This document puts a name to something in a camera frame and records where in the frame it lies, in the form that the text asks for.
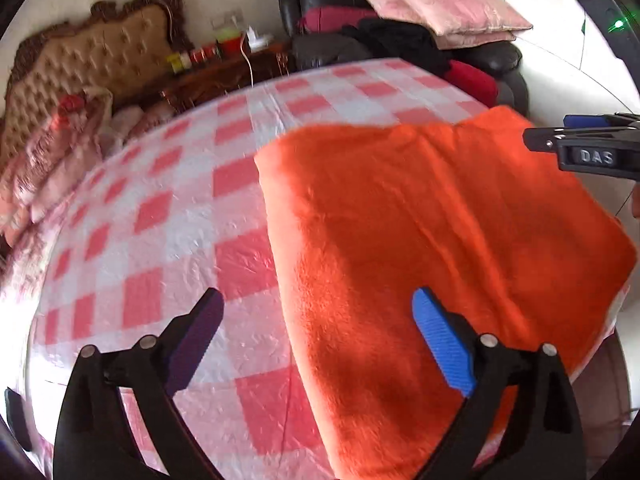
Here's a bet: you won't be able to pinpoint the orange pants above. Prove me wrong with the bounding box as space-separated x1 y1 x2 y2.
255 107 637 479

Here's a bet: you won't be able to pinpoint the person's right hand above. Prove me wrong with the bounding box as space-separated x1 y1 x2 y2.
631 194 640 220

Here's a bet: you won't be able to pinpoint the red cushion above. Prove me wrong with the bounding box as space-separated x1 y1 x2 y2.
442 60 499 107

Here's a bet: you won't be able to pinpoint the pink satin pillow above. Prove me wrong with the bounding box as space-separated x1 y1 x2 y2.
367 0 533 50

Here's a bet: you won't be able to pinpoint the black clothes pile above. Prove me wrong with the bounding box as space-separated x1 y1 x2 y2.
341 18 450 76

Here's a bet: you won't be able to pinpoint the floral bed sheet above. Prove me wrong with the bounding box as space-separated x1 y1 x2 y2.
1 197 72 312

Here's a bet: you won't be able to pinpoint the red white checkered plastic sheet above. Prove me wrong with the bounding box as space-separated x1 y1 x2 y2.
27 60 489 479

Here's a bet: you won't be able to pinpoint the maroon cushion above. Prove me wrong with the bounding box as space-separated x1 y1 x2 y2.
298 6 378 34

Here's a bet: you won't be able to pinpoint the folded floral quilt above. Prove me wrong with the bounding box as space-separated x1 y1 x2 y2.
1 87 113 231

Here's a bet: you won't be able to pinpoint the black leather sofa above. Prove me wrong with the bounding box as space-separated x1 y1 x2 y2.
278 0 529 115

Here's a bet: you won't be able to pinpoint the carved wooden nightstand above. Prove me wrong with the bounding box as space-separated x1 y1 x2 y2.
160 41 296 114

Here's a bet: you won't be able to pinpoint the yellow jar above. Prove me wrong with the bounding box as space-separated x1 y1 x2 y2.
166 52 192 74

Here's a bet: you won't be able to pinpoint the tufted beige headboard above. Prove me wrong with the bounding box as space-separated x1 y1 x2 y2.
1 0 193 165

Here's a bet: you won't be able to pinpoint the white charger with cable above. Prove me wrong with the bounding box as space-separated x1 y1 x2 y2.
240 26 274 86

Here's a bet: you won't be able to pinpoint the wall power outlet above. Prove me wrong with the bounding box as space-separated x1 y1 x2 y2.
209 8 245 30

